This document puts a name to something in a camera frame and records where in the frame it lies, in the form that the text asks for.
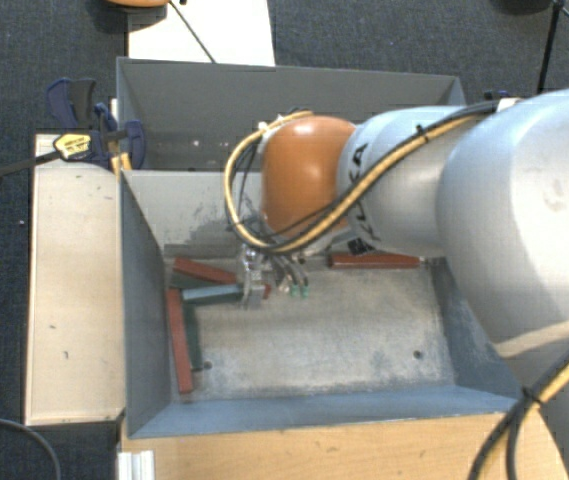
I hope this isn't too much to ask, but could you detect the grey metal bin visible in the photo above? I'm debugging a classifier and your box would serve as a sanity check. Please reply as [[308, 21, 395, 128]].
[[115, 56, 523, 440]]

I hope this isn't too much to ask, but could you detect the dark green flat block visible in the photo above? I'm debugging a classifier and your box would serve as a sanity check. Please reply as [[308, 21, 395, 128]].
[[168, 271, 204, 290], [180, 284, 245, 304], [182, 301, 205, 372]]

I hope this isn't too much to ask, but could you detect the pale wood flat board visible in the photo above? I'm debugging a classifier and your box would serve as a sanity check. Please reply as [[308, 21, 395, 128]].
[[24, 133, 128, 427]]

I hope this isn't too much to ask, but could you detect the red-brown flat block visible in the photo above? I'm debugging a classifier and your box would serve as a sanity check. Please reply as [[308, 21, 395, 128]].
[[172, 257, 238, 285], [327, 252, 423, 271], [165, 288, 195, 396]]

